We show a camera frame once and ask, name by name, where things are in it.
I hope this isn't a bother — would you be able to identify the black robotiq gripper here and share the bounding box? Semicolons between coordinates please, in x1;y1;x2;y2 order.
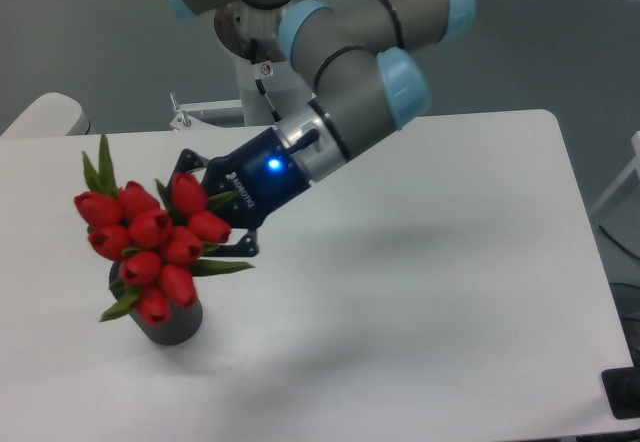
168;128;310;258

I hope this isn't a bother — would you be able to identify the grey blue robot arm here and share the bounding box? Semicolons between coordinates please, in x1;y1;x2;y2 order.
170;0;476;257

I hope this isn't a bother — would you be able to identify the black device at table corner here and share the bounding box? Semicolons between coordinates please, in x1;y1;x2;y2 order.
601;367;639;420

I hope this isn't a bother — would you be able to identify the white chair at left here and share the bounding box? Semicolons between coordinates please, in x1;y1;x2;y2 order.
1;92;93;140

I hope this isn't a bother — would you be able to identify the dark grey ribbed vase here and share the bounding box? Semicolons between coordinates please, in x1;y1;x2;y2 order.
100;263;203;346

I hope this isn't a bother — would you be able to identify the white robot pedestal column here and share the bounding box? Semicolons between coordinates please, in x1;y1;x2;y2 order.
213;0;321;127

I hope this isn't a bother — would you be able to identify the white frame at right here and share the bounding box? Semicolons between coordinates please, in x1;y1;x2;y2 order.
588;132;639;224

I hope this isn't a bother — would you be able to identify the black floor cable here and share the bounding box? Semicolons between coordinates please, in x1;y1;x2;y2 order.
598;225;640;255

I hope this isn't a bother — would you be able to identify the white pedestal base frame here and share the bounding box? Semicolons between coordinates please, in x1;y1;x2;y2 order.
169;92;245;131

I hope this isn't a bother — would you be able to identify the black pedestal cable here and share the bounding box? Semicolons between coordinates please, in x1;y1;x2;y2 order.
248;37;287;126

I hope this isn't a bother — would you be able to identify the red tulip bouquet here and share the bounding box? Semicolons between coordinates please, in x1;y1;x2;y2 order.
74;136;251;326

